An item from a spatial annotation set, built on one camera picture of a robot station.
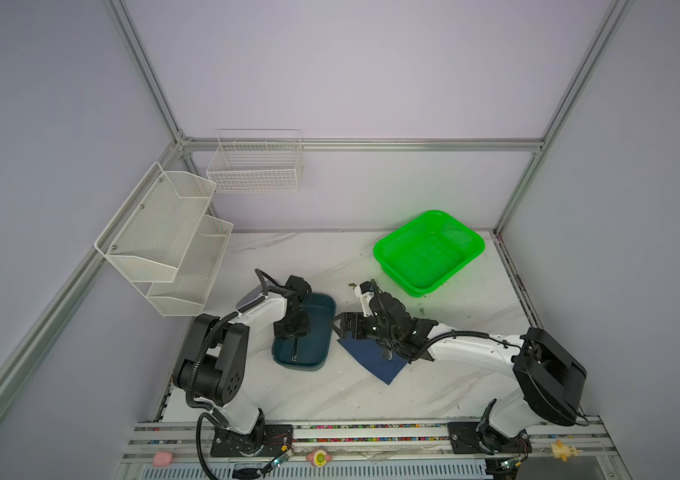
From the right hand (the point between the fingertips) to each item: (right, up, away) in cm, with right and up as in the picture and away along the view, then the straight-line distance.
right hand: (337, 323), depth 80 cm
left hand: (-13, -6, +10) cm, 18 cm away
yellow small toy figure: (+53, -27, -11) cm, 61 cm away
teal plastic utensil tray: (-8, -9, +8) cm, 15 cm away
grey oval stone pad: (-18, +10, -12) cm, 24 cm away
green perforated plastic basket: (+34, +20, +35) cm, 52 cm away
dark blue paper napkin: (+9, -11, +8) cm, 16 cm away
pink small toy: (-42, -31, -9) cm, 53 cm away
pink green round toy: (-4, -28, -13) cm, 31 cm away
